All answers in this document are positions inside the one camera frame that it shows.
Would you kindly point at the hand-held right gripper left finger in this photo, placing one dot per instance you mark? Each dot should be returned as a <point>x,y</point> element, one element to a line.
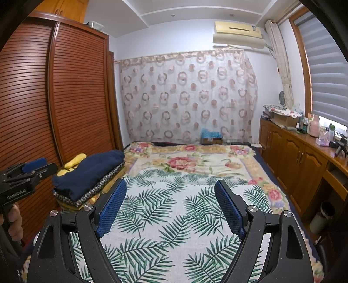
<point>111,209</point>

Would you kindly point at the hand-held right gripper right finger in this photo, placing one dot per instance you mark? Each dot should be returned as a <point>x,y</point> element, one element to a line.
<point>229,209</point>

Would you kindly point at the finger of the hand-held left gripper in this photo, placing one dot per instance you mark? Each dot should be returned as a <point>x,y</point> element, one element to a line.
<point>47,169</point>
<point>34,165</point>

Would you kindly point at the navy printed T-shirt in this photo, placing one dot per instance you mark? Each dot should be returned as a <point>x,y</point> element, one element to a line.
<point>89,168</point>

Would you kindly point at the person's left hand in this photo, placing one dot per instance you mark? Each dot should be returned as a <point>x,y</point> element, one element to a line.
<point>16,223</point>

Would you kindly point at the studded dark garment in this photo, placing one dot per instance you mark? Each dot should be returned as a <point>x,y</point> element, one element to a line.
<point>92,194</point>

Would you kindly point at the white leaf-print sheet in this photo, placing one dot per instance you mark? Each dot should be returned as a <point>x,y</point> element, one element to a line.
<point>168,212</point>

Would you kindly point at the floral fleece blanket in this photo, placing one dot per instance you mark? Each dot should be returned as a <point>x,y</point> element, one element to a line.
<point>190,160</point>

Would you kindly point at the small cardboard box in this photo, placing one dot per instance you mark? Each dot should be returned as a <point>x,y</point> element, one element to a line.
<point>212,141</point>

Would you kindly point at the blue plastic bag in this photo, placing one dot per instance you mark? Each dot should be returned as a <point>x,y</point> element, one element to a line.
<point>210,133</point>

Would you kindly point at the wooden louvred wardrobe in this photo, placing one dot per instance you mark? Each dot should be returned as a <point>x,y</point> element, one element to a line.
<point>76,95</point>

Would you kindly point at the long wooden cabinet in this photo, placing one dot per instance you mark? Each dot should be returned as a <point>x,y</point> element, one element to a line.
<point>293,157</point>

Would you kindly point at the grey waste bin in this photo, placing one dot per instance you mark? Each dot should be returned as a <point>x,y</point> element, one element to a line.
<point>322,217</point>

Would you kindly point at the black chair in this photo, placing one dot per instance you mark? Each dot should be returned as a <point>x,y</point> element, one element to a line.
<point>320,258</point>

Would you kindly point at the open cardboard box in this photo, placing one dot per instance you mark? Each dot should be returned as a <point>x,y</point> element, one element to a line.
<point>285,119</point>

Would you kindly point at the floral cloth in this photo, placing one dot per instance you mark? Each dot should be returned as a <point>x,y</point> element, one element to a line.
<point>280,109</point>

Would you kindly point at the purple tissue pack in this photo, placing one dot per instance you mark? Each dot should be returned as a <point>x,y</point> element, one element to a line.
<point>323,141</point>

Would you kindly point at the pink bottle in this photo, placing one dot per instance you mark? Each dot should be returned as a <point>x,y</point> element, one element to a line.
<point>314,125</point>

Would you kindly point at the small round fan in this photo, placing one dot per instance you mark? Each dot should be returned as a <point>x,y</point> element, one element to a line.
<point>283,98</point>

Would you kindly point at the clear bottle with green cap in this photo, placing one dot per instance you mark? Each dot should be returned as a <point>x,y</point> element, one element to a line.
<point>331,132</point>

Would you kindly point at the small black tripod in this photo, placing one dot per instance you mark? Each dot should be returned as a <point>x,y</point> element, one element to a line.
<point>341,145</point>

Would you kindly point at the clear storage box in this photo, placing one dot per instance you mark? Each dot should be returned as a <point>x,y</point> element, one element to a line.
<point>97,25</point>

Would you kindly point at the beige tied window curtain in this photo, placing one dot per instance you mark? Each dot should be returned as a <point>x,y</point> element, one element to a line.
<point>282,62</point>

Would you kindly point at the wooden window frame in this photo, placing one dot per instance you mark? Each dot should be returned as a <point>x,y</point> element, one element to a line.
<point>304,76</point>

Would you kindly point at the cream wall air conditioner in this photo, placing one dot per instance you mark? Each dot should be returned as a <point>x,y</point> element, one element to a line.
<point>236,28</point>

